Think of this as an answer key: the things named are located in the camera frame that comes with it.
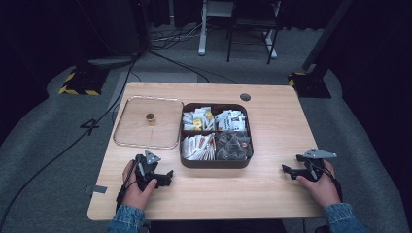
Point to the person's right hand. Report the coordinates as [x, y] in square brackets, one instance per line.
[325, 191]

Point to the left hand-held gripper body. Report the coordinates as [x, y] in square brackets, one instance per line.
[145, 170]

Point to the grey round table grommet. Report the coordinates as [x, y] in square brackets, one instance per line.
[245, 97]

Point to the brown compartment box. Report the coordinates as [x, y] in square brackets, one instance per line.
[215, 164]

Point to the slanted dark metal pole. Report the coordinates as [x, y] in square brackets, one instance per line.
[327, 34]

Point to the grey tape piece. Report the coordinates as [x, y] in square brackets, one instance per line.
[99, 189]

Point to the dark grey packets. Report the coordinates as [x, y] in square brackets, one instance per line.
[233, 146]

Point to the pile of white orange sticks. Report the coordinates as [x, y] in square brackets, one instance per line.
[198, 147]

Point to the black yellow striped stand base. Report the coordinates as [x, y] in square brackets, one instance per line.
[311, 85]
[82, 82]

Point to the pile of white black-print sachets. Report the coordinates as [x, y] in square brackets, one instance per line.
[231, 120]

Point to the person's left hand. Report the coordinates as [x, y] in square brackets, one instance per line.
[136, 197]

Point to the black metal chair frame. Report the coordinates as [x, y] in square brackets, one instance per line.
[251, 22]

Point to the white desk frame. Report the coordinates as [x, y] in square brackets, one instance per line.
[202, 35]

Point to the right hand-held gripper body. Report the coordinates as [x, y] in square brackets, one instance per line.
[313, 166]

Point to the transparent square lid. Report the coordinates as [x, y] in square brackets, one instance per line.
[136, 129]

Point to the pile of white yellow sachets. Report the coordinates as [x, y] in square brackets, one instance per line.
[198, 120]

